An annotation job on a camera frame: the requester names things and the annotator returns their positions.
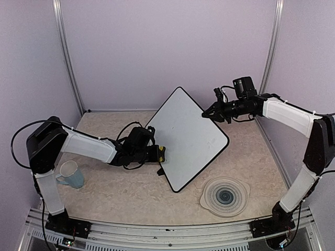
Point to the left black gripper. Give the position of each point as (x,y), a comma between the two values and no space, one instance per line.
(156,158)

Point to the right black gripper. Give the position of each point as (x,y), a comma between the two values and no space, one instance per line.
(215,107)

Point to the yellow black sponge eraser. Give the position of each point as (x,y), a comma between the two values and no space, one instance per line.
(161,153)

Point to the white whiteboard black frame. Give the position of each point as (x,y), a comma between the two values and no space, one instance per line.
(191,141)

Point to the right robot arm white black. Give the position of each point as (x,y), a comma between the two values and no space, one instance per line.
(318,130)

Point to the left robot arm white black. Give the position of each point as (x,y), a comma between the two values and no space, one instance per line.
(52,138)

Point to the clear plate spiral pattern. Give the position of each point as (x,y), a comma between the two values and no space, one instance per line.
(225,197)

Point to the light blue mug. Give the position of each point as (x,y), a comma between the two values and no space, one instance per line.
(70,175)

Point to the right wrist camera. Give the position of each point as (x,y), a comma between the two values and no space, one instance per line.
(221,95)

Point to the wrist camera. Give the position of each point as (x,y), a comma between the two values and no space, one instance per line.
(221,95)
(139,137)

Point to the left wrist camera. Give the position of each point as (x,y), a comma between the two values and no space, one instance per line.
(139,137)

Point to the right aluminium corner post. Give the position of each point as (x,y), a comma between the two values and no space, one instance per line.
(272,46)

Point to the aluminium corner post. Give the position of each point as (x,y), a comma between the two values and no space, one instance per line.
(66,54)
(272,46)

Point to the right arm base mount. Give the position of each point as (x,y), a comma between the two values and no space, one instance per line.
(264,227)

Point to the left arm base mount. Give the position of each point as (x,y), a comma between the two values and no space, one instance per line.
(63,224)

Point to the aluminium front rail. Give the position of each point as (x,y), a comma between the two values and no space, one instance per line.
(222,236)

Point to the left aluminium corner post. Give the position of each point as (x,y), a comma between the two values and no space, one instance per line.
(66,54)

